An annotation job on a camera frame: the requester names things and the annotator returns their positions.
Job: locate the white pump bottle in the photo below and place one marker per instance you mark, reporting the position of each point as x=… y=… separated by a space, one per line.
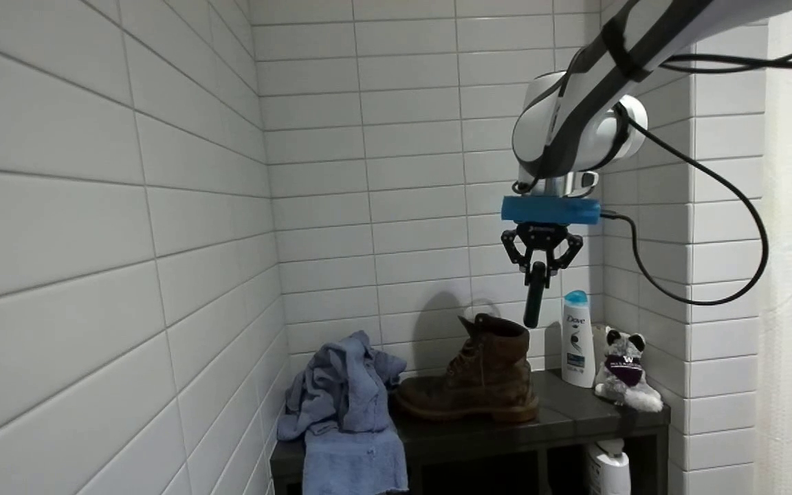
x=608 y=469

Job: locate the white Dove bottle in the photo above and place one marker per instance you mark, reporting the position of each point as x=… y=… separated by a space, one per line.
x=579 y=338

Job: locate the blue towel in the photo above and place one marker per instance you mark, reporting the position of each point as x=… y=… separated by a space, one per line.
x=346 y=414

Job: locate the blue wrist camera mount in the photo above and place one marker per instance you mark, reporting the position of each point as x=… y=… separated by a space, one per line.
x=552 y=209

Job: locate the brown leather boot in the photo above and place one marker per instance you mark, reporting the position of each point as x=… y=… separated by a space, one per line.
x=482 y=375

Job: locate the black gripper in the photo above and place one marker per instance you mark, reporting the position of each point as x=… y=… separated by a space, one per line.
x=542 y=243

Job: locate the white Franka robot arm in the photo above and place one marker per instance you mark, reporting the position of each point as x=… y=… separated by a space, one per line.
x=579 y=120

